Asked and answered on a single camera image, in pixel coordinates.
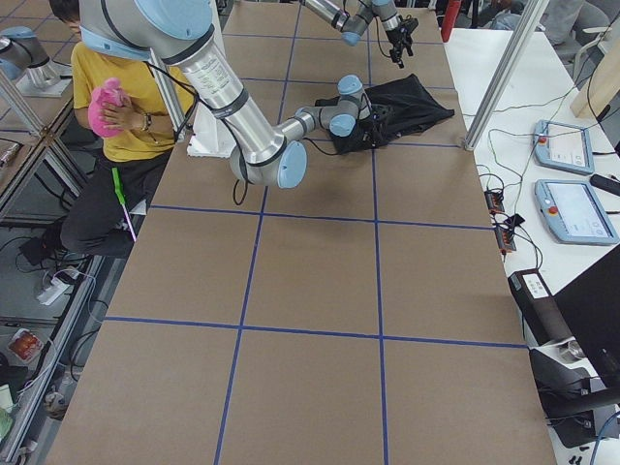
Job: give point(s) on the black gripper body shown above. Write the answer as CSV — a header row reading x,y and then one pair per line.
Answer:
x,y
369,127
398,40

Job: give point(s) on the black printed t-shirt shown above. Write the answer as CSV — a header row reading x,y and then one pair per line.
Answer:
x,y
413,110

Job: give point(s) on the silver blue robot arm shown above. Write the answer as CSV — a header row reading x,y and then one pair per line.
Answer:
x,y
181,34
353,26

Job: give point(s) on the person's hand on plush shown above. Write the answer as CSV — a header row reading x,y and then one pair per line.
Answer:
x,y
125,117

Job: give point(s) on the orange circuit board upper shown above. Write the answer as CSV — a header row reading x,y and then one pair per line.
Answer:
x,y
494,201

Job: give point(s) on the orange circuit board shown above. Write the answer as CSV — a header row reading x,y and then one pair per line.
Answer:
x,y
505,238
494,201

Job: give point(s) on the orange circuit board lower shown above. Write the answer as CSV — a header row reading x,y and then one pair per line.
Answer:
x,y
505,238

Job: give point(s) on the upper teach pendant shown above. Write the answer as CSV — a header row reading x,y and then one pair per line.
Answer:
x,y
563,146

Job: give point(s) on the teach pendant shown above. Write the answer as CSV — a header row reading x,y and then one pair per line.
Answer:
x,y
563,146
573,213

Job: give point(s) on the lower teach pendant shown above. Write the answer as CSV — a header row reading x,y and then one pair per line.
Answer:
x,y
573,213

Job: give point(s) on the black device box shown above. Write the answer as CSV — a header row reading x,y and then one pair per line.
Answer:
x,y
541,319

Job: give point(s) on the person in yellow shirt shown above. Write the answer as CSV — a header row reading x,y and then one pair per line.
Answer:
x,y
92,226

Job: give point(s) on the green pink stick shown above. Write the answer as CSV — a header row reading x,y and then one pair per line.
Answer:
x,y
118,191

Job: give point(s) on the white power strip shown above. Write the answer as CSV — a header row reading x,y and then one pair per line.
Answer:
x,y
59,283

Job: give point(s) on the red food tray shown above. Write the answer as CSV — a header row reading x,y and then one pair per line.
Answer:
x,y
25,345

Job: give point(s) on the aluminium frame post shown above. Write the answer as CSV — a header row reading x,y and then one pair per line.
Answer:
x,y
517,43

